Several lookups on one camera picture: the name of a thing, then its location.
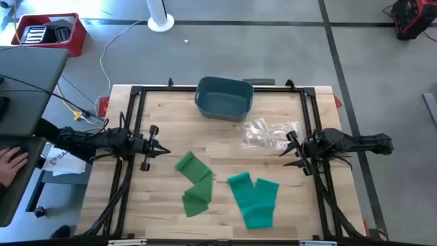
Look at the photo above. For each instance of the dark grey desk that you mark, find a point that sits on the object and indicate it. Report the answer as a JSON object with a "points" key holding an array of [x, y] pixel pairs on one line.
{"points": [[13, 205]]}

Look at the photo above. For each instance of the yellow tag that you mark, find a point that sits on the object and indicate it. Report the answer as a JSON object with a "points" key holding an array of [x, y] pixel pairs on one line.
{"points": [[78, 115]]}

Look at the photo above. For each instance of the black metal table frame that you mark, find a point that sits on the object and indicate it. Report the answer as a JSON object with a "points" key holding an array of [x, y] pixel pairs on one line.
{"points": [[164, 89]]}

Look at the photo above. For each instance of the teal elastic bandage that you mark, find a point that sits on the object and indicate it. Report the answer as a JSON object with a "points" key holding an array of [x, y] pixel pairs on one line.
{"points": [[254, 201]]}

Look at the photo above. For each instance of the silver bracket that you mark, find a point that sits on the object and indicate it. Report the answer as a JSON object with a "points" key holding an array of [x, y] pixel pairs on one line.
{"points": [[317, 243], [127, 243]]}

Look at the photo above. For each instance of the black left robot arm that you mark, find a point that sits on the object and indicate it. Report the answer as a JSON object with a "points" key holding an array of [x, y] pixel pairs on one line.
{"points": [[106, 140]]}

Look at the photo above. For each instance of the blue-grey plastic bin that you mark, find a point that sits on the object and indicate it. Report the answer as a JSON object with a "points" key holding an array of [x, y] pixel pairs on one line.
{"points": [[223, 102]]}

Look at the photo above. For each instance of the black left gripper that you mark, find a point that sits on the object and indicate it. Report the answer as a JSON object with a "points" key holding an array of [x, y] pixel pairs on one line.
{"points": [[143, 147]]}

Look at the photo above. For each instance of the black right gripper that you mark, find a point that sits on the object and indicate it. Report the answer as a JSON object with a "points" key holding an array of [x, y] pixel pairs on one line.
{"points": [[310, 152]]}

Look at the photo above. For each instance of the person's hand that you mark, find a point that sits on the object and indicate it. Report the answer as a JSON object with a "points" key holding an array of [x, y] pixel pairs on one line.
{"points": [[12, 165]]}

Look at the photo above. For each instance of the green elastic bandage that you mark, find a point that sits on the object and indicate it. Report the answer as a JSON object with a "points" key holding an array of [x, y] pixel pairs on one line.
{"points": [[196, 184]]}

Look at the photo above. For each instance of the dark desk foot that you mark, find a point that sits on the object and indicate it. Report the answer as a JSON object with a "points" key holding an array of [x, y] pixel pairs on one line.
{"points": [[65, 178]]}

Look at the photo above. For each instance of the person's shoe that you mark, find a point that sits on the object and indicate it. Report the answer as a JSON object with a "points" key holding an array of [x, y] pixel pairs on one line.
{"points": [[60, 231]]}

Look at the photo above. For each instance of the silver slotted toaster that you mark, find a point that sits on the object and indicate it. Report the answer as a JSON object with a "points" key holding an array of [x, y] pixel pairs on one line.
{"points": [[33, 35]]}

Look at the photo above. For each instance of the red and black equipment case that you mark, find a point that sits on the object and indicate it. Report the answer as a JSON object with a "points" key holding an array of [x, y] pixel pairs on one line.
{"points": [[414, 17]]}

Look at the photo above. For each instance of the black appliance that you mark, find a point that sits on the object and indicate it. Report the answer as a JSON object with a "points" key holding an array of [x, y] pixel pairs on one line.
{"points": [[59, 32]]}

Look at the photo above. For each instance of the white paper sheet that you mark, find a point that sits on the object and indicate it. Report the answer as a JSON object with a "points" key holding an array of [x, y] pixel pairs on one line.
{"points": [[65, 164]]}

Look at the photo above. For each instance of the black support beam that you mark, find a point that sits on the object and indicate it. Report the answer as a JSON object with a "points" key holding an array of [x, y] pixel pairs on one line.
{"points": [[44, 127]]}

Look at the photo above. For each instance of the red plastic crate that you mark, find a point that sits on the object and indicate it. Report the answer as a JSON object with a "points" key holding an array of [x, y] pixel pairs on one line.
{"points": [[76, 41]]}

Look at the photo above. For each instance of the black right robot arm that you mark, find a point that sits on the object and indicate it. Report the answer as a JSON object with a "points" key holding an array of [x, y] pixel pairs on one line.
{"points": [[341, 141]]}

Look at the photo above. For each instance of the grey flat plate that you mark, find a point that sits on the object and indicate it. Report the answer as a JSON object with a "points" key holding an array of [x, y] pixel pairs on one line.
{"points": [[259, 82]]}

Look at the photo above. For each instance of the grey metal bar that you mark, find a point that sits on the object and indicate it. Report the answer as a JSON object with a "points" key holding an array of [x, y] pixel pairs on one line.
{"points": [[431, 107]]}

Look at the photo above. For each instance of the black caster wheel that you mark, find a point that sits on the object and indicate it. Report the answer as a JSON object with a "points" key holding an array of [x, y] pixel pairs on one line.
{"points": [[40, 212]]}

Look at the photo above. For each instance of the white pole stand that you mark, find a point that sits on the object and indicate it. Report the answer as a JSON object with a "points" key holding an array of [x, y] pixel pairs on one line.
{"points": [[160, 20]]}

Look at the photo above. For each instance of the red table clamp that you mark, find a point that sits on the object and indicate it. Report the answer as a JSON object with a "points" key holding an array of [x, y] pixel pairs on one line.
{"points": [[103, 106], [338, 102]]}

